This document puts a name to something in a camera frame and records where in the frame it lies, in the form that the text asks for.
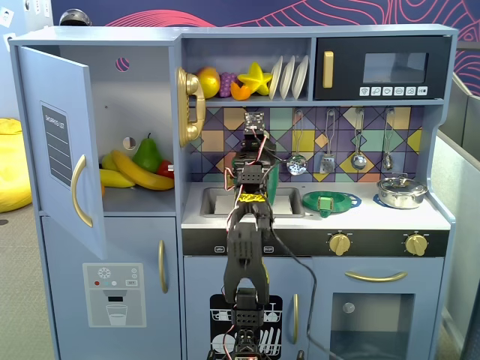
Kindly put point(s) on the metal toy ladle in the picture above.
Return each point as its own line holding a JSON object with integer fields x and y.
{"x": 359, "y": 161}

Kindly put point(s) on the silver toy pot with lid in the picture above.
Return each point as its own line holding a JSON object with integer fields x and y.
{"x": 401, "y": 191}

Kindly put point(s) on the orange toy fruit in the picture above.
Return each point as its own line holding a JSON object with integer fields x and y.
{"x": 102, "y": 189}

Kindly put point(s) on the red toy fruit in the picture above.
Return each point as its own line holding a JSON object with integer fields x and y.
{"x": 165, "y": 168}

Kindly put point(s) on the large yellow toy banana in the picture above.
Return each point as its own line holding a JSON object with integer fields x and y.
{"x": 142, "y": 176}

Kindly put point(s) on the orange toy slice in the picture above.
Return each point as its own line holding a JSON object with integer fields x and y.
{"x": 240, "y": 93}

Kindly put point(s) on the small camera circuit board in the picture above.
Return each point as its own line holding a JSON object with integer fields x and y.
{"x": 256, "y": 120}

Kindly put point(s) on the green flat round dish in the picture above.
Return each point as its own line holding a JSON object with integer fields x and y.
{"x": 339, "y": 200}

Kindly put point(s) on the grey desk divider panel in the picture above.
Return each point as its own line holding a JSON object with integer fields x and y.
{"x": 465, "y": 225}

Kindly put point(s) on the black toy microwave door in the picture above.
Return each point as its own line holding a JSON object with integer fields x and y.
{"x": 348, "y": 67}

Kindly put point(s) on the purple toy grapes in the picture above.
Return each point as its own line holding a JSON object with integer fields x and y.
{"x": 227, "y": 84}

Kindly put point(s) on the blue shopping list cabinet door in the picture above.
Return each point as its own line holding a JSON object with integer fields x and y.
{"x": 84, "y": 112}

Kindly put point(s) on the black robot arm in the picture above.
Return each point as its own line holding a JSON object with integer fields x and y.
{"x": 243, "y": 255}

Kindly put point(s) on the gold stove knob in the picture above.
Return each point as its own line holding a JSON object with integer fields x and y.
{"x": 416, "y": 244}
{"x": 340, "y": 244}

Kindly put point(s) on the yellow red toy mango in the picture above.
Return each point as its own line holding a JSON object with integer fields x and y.
{"x": 209, "y": 82}

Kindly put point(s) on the metal toy spoon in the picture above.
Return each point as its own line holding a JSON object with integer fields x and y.
{"x": 387, "y": 162}

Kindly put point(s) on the small yellow toy banana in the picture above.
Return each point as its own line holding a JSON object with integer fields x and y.
{"x": 108, "y": 162}
{"x": 114, "y": 179}

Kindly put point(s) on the metal toy skimmer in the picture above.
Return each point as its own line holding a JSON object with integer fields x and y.
{"x": 297, "y": 165}

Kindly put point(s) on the gold toy telephone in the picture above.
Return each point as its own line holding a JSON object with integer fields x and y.
{"x": 189, "y": 105}

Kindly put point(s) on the green toy pear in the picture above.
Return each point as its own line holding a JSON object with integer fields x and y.
{"x": 147, "y": 155}

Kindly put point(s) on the white toy plate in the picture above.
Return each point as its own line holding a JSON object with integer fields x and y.
{"x": 300, "y": 77}
{"x": 287, "y": 78}
{"x": 275, "y": 78}

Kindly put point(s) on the blue wooden toy kitchen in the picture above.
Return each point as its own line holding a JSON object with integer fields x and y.
{"x": 262, "y": 32}

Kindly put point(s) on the yellow toy star fruit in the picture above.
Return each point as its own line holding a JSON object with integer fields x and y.
{"x": 255, "y": 78}

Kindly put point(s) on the white paper wall sign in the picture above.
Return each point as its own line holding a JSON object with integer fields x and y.
{"x": 9, "y": 41}
{"x": 5, "y": 17}

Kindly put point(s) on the yellow beanbag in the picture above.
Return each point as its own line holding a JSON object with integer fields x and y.
{"x": 13, "y": 168}

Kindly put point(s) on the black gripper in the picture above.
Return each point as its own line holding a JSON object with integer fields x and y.
{"x": 250, "y": 149}

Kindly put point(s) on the metal slotted toy spatula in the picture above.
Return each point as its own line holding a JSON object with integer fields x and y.
{"x": 327, "y": 163}

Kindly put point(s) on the black round helmet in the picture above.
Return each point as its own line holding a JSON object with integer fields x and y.
{"x": 75, "y": 17}

